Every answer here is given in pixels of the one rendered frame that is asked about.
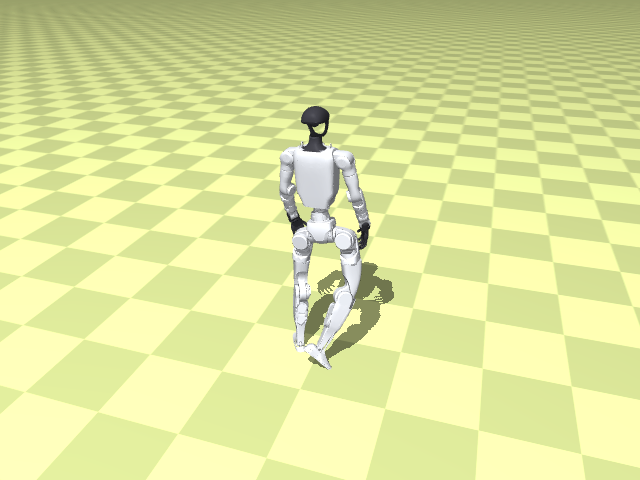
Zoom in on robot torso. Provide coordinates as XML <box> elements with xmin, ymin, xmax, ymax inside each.
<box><xmin>293</xmin><ymin>141</ymin><xmax>340</xmax><ymax>244</ymax></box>

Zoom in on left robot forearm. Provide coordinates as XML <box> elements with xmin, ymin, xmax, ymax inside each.
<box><xmin>280</xmin><ymin>192</ymin><xmax>298</xmax><ymax>220</ymax></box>

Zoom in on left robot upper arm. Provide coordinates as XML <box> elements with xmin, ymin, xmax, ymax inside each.
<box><xmin>279</xmin><ymin>147</ymin><xmax>296</xmax><ymax>196</ymax></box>

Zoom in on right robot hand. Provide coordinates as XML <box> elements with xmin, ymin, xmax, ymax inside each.
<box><xmin>357</xmin><ymin>223</ymin><xmax>370</xmax><ymax>250</ymax></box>

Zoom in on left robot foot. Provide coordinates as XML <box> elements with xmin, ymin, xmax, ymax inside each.
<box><xmin>293</xmin><ymin>332</ymin><xmax>305</xmax><ymax>352</ymax></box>

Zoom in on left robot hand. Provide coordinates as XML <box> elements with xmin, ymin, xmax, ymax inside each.
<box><xmin>287</xmin><ymin>211</ymin><xmax>307</xmax><ymax>235</ymax></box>

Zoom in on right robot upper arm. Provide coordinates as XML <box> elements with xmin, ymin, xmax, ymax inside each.
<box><xmin>333</xmin><ymin>150</ymin><xmax>362</xmax><ymax>203</ymax></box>

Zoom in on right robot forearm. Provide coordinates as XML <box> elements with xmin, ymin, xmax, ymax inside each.
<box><xmin>352</xmin><ymin>187</ymin><xmax>371</xmax><ymax>228</ymax></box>

